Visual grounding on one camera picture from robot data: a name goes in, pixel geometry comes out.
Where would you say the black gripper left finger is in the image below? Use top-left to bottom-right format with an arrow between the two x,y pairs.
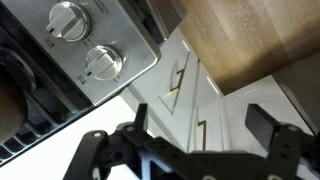
63,103 -> 188,180

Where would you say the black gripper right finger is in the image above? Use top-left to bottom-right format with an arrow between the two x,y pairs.
244,103 -> 320,180

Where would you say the silver stove knob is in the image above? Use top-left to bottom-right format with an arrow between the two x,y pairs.
83,44 -> 125,82
45,0 -> 92,43

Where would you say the stainless steel gas stove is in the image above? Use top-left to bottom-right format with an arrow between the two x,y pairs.
0,0 -> 188,168

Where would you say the black cast iron grate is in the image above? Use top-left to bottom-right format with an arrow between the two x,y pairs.
0,96 -> 94,168

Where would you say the metal cabinet door handle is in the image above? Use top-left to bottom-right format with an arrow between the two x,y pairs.
169,68 -> 186,95
196,119 -> 208,152

